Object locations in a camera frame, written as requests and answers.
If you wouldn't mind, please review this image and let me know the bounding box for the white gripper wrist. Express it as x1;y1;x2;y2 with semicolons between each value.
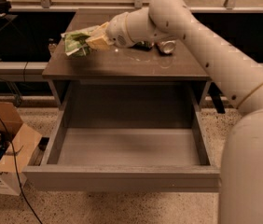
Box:
86;12;134;50

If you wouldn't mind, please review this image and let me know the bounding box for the green jalapeno chip bag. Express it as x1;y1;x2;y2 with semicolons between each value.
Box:
61;25;97;57

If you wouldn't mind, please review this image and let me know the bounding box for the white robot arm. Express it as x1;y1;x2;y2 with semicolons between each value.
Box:
87;0;263;224

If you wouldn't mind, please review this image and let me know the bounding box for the grey cabinet with top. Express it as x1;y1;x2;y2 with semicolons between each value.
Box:
41;8;214;110

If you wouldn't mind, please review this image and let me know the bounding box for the open grey top drawer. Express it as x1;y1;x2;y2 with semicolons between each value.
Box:
24;82;219;192

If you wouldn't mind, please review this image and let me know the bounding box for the green soda can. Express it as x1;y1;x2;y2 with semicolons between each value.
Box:
133;41;154;50

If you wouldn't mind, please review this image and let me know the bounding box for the red soda can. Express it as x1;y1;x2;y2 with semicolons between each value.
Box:
157;40;176;55

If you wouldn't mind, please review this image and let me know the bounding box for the cardboard box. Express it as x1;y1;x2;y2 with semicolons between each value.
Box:
0;102;42;196

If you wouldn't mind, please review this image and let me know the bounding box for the black cable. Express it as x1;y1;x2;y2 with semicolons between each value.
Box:
0;61;44;224

